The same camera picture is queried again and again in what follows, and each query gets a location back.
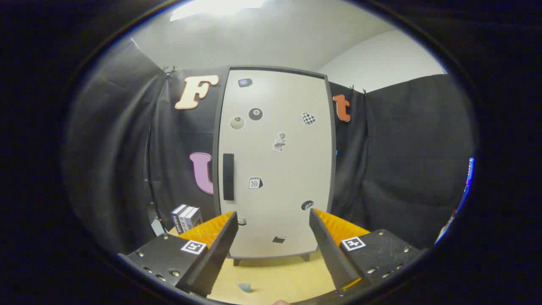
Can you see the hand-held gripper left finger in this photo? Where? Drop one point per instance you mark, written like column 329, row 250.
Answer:
column 216, row 262

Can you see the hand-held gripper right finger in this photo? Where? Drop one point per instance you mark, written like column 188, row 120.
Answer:
column 332, row 258

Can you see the blue and white tube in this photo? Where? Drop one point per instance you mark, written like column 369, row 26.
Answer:
column 244, row 287

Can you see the white spine book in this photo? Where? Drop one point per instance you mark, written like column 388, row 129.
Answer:
column 185, row 218

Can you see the dark blue book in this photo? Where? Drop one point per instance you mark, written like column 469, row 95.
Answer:
column 176, row 218

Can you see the grey cabinet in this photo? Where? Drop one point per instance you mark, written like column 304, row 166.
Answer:
column 216, row 178

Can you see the black backdrop cloth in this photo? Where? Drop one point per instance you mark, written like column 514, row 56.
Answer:
column 402, row 169

